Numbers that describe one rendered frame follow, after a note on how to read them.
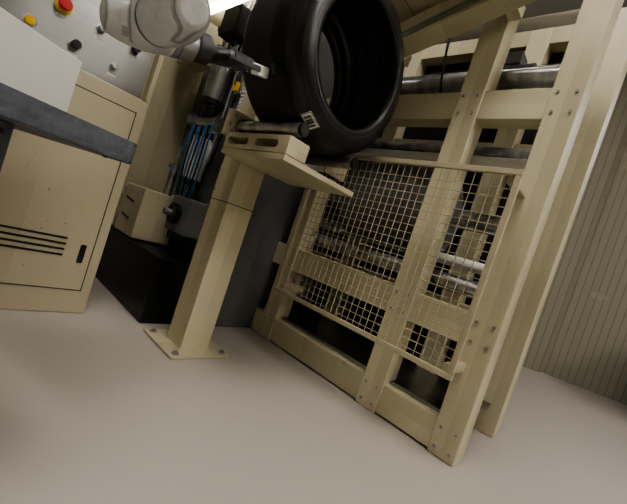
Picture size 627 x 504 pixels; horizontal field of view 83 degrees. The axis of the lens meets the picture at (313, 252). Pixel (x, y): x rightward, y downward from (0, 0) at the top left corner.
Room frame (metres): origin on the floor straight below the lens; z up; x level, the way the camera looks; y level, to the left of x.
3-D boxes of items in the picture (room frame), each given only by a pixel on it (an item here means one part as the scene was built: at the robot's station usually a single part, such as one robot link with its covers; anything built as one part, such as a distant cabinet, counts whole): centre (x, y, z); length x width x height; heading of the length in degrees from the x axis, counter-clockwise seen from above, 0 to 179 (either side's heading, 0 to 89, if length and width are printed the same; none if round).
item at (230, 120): (1.45, 0.31, 0.90); 0.40 x 0.03 x 0.10; 138
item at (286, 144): (1.22, 0.28, 0.83); 0.36 x 0.09 x 0.06; 48
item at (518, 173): (1.42, -0.21, 0.65); 0.90 x 0.02 x 0.70; 48
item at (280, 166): (1.33, 0.18, 0.80); 0.37 x 0.36 x 0.02; 138
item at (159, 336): (1.49, 0.38, 0.01); 0.27 x 0.27 x 0.02; 48
